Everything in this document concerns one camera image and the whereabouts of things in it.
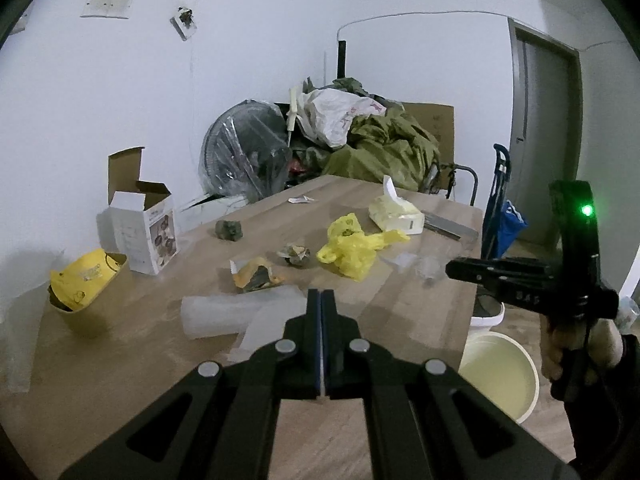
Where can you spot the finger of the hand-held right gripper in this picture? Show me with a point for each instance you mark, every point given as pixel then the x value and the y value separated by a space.
pixel 500 267
pixel 520 295

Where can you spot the white round appliance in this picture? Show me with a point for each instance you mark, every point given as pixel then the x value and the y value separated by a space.
pixel 487 320

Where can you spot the small green crumpled wad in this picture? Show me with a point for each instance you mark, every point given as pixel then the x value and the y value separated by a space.
pixel 229 230

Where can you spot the pale yellow tissue pack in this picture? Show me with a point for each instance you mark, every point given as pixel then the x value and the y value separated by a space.
pixel 395 212

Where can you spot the orange snack wrapper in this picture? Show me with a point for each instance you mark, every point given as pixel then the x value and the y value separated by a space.
pixel 255 275

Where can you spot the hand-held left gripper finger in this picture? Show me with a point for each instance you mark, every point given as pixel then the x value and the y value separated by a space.
pixel 315 340
pixel 327 340

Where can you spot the brown cardboard sheet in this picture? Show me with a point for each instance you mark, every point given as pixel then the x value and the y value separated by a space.
pixel 437 122

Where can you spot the olive green cloth pile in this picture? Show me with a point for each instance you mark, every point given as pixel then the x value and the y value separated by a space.
pixel 390 150

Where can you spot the grey phone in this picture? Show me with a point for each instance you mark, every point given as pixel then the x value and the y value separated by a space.
pixel 450 225

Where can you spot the pale yellow plastic bin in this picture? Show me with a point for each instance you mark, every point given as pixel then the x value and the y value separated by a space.
pixel 500 380

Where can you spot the white plastic shopping bag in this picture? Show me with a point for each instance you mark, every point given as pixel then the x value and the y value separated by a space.
pixel 330 115

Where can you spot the small clear plastic film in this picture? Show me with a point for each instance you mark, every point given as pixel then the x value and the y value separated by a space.
pixel 415 264

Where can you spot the person's right forearm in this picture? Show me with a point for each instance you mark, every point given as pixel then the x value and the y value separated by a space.
pixel 615 410

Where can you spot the brown paper bowl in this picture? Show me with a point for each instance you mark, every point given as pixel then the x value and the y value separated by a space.
pixel 85 317

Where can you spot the black pole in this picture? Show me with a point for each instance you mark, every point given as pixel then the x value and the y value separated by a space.
pixel 341 60

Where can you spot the person's right hand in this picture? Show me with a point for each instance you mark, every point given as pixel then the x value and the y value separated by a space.
pixel 605 345

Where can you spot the open white carton box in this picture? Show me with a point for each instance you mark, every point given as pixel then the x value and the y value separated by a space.
pixel 142 230

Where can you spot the clear plastic packaging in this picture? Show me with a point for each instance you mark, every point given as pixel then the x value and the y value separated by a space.
pixel 225 315

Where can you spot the plastic wrapped fan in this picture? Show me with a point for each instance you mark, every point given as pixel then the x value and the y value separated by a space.
pixel 245 155

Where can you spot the grey door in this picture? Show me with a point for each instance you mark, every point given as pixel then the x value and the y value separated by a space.
pixel 542 125

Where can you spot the black metal chair frame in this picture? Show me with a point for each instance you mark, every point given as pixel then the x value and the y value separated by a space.
pixel 462 169

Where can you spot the broken wall socket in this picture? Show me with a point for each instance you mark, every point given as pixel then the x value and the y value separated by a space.
pixel 184 21

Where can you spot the paper ball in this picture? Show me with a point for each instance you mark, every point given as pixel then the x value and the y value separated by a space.
pixel 295 254

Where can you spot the blue shopping trolley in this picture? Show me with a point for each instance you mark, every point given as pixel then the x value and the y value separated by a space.
pixel 502 210

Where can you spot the small white sachet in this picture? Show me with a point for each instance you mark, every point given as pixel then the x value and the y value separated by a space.
pixel 300 199

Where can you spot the yellow plastic bag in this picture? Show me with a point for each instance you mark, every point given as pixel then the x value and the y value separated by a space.
pixel 350 250

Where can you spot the white plastic stick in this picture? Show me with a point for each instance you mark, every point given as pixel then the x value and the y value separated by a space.
pixel 292 110

